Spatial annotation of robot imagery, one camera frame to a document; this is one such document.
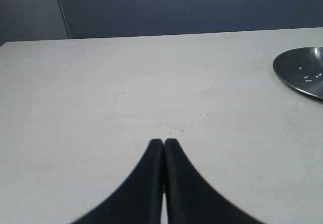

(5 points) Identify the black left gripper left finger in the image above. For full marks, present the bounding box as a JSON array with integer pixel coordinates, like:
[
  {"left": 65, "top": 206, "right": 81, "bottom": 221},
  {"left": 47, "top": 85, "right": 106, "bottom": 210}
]
[{"left": 73, "top": 139, "right": 164, "bottom": 224}]

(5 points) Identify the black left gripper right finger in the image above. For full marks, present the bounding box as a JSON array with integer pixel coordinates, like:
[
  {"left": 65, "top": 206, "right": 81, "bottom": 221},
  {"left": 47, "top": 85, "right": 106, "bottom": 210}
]
[{"left": 164, "top": 139, "right": 261, "bottom": 223}]

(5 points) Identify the round steel plate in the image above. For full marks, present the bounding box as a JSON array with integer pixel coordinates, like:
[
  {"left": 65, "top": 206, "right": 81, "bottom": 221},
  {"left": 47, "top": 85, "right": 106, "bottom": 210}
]
[{"left": 273, "top": 47, "right": 322, "bottom": 99}]

